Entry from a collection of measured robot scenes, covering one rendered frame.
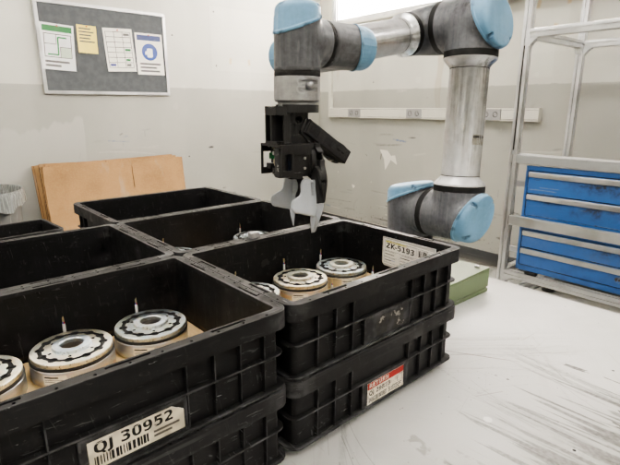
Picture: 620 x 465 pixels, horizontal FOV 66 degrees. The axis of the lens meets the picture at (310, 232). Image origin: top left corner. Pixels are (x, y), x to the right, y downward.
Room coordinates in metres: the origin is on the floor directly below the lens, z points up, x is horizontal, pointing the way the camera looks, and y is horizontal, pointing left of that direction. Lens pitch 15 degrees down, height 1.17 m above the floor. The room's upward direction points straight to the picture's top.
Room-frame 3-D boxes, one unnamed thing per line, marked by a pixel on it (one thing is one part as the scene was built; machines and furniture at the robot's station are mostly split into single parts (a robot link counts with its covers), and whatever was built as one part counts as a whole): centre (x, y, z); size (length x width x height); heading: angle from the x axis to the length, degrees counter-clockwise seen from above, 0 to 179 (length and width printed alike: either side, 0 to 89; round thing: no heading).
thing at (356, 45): (0.89, -0.05, 1.27); 0.11 x 0.11 x 0.08; 39
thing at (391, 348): (0.79, -0.03, 0.76); 0.40 x 0.30 x 0.12; 132
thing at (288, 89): (0.81, 0.02, 1.20); 0.08 x 0.08 x 0.05
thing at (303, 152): (0.80, 0.03, 1.11); 0.09 x 0.08 x 0.12; 124
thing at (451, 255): (0.79, -0.03, 0.92); 0.40 x 0.30 x 0.02; 132
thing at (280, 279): (0.84, 0.02, 0.86); 0.10 x 0.10 x 0.01
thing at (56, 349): (0.58, 0.32, 0.86); 0.05 x 0.05 x 0.01
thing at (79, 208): (1.24, 0.37, 0.92); 0.40 x 0.30 x 0.02; 132
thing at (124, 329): (0.65, 0.24, 0.86); 0.10 x 0.10 x 0.01
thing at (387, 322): (0.79, -0.03, 0.87); 0.40 x 0.30 x 0.11; 132
